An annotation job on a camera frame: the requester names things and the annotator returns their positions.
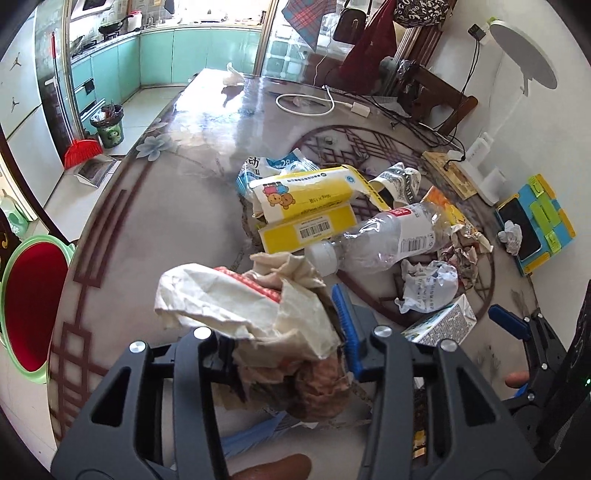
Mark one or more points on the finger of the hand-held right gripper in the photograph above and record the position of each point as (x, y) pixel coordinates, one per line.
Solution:
(526, 394)
(508, 319)

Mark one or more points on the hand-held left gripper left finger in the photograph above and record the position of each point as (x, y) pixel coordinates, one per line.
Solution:
(203, 355)

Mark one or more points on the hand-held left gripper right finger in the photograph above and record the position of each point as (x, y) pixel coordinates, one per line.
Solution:
(348, 332)

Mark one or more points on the brown paper bag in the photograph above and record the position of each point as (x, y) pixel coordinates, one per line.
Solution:
(231, 304)

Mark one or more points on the white printed paper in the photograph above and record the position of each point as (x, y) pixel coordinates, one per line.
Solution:
(429, 286)

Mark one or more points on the yellow cardboard box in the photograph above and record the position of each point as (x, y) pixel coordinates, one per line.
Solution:
(304, 198)

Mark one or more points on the red bin with green rim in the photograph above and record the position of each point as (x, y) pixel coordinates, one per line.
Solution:
(32, 300)

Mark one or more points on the green trash bin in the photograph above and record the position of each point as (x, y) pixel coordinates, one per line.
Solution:
(111, 134)

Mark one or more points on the person's right hand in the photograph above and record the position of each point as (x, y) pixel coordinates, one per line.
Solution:
(517, 379)

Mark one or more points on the person's left hand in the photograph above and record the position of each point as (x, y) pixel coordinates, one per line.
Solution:
(272, 468)

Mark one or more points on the small drink carton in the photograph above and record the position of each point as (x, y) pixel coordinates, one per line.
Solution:
(443, 323)

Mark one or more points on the crumpled brown paper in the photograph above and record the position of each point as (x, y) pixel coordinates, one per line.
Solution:
(466, 251)

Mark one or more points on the crumpled white tissue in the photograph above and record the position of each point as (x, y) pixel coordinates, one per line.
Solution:
(510, 237)

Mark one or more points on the black smartphone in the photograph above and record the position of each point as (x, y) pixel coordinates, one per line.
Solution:
(526, 226)

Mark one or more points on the blue face mask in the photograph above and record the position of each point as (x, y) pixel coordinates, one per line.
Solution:
(258, 436)

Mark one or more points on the clear plastic bottle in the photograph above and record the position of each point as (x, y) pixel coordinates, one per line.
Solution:
(392, 235)

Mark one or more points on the colourful toy phone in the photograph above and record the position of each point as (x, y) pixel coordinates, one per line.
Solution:
(549, 217)

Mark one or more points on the orange snack wrapper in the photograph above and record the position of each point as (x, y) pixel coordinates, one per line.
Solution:
(443, 203)

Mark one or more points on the white power strip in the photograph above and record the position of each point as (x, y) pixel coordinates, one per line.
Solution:
(475, 177)

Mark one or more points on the patterned paper cup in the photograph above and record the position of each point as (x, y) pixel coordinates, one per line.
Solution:
(399, 182)

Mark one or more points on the blue white plastic wrapper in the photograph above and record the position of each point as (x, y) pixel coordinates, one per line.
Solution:
(268, 167)

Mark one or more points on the grey dustpan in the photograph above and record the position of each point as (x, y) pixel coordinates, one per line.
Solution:
(94, 171)

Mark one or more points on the dark wooden chair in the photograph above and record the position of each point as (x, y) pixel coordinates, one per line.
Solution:
(443, 99)

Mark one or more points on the green plastic stool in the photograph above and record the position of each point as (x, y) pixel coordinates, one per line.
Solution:
(14, 217)

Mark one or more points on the red broom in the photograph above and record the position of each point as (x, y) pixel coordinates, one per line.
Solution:
(81, 154)

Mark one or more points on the white round lamp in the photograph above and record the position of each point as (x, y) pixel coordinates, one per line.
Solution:
(526, 50)

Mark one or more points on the red garment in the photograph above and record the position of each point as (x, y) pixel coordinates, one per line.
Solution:
(369, 55)

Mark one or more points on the white refrigerator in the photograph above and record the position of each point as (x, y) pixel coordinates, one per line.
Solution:
(27, 115)

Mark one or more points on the teal kitchen cabinets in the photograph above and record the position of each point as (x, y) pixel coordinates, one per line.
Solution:
(184, 55)

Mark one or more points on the brown handbag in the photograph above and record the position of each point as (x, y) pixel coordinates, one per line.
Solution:
(348, 27)

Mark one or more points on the plaid cloth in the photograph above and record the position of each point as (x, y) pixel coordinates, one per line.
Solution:
(309, 21)

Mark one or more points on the black white patterned bag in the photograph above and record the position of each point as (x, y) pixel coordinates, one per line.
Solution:
(420, 11)

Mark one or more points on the black wok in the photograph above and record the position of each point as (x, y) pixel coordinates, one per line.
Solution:
(111, 28)

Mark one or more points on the range hood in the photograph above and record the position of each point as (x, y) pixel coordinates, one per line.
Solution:
(92, 5)

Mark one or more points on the wall socket with black plug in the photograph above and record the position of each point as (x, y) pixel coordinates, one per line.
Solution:
(478, 32)

